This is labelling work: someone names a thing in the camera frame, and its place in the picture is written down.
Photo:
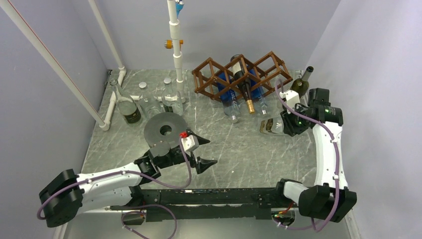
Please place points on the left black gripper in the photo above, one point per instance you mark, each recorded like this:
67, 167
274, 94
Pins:
202, 164

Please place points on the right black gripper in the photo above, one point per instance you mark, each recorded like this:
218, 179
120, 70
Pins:
287, 115

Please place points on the dark green wine bottle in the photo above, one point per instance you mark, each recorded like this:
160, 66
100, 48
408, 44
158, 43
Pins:
301, 85

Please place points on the short clear glass bottle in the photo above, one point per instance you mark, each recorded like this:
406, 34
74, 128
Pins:
171, 98

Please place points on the tall clear glass bottle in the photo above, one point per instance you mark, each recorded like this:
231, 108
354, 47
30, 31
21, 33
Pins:
126, 105

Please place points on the gold capped dark bottle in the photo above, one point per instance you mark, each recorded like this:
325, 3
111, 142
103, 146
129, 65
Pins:
238, 72

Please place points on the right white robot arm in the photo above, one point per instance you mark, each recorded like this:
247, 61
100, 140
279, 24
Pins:
329, 199

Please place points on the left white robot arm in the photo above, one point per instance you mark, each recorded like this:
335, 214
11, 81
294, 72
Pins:
70, 194

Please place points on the blue square bottle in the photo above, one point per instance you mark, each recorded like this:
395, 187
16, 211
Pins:
230, 105
259, 102

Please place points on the clear bottle silver cap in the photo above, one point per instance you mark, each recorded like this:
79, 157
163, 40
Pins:
150, 106

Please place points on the brown wooden wine rack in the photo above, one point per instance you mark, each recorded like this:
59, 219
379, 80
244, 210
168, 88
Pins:
213, 79

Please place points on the black round spool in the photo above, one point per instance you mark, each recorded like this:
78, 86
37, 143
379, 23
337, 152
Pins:
164, 127

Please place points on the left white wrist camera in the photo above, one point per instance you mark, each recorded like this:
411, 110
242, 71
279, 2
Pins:
189, 142

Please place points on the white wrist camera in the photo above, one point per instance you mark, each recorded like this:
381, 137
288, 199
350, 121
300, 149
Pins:
189, 142
290, 97

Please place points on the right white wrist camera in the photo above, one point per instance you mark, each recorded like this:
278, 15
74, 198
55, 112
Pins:
290, 97

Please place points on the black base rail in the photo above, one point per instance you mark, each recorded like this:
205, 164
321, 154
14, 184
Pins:
165, 204

